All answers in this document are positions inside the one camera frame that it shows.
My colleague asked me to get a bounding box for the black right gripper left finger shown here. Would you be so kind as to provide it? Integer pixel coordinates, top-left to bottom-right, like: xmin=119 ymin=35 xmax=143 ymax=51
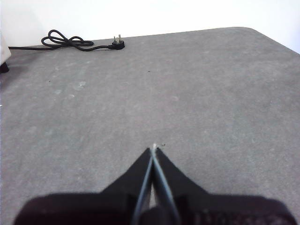
xmin=14 ymin=147 xmax=153 ymax=225

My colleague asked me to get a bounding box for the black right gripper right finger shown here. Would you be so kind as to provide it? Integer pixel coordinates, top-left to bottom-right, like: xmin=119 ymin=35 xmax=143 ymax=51
xmin=153 ymin=147 xmax=298 ymax=225

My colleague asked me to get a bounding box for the white Toshiba toaster oven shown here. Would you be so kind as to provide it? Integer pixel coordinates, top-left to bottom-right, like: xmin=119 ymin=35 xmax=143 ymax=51
xmin=0 ymin=32 xmax=12 ymax=74

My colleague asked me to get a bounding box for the black power cord with plug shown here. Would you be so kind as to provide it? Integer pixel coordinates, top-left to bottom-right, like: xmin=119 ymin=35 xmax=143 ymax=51
xmin=8 ymin=30 xmax=125 ymax=53

